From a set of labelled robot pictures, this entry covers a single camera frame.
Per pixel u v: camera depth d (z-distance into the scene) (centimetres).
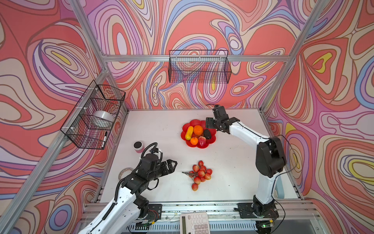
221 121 72
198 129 101
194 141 97
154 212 72
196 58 88
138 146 93
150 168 59
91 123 72
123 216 57
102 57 86
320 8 69
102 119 70
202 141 96
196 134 102
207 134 102
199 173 79
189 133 99
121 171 85
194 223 69
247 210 73
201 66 96
